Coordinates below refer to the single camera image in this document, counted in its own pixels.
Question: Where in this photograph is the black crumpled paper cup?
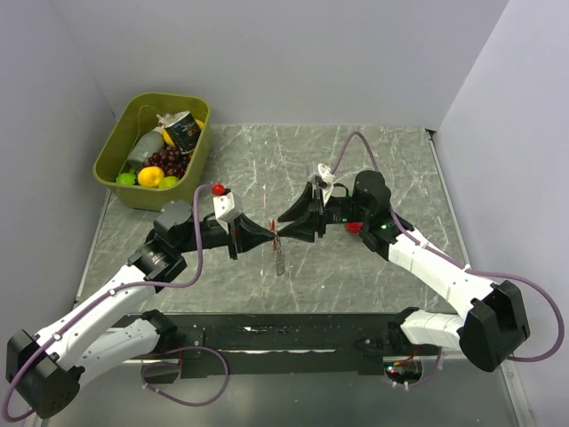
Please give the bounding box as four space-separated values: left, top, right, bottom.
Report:
156 111 201 154

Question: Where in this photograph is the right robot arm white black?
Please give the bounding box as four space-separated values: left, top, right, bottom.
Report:
278 170 530 372

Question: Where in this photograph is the grey plastic bottle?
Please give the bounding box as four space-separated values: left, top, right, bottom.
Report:
126 127 164 169

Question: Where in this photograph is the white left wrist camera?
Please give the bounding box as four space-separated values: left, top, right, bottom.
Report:
211 183 243 233

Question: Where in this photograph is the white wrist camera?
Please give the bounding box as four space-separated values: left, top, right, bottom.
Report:
307 162 335 206
211 183 243 233

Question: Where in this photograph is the green lime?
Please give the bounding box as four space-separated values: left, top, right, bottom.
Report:
158 176 180 189
115 173 136 185

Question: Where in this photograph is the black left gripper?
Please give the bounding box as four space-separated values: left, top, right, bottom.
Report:
176 212 275 260

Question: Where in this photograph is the red dragon fruit toy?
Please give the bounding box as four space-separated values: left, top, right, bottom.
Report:
345 222 363 234

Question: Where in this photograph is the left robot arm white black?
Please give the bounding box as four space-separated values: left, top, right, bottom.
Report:
2 196 274 423

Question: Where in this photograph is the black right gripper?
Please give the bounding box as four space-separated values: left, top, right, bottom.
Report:
277 181 369 244

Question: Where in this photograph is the olive green plastic bin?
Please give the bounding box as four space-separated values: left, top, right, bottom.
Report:
92 93 212 211

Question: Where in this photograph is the green lime right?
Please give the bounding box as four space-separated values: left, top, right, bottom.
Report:
158 176 180 189

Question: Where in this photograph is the dark red grape bunch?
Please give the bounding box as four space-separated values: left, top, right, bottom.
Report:
142 146 191 179

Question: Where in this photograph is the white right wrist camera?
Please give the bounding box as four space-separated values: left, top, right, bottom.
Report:
307 162 335 206

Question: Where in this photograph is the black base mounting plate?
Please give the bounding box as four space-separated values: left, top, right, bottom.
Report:
106 313 439 380

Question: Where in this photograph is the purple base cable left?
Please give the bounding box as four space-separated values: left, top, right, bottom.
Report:
140 345 230 407

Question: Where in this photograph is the green lime left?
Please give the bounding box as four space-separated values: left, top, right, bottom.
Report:
115 173 136 185

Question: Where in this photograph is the yellow lemon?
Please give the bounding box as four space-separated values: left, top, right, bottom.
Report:
137 166 164 189

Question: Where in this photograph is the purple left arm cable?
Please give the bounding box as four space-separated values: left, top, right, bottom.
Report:
0 182 223 423

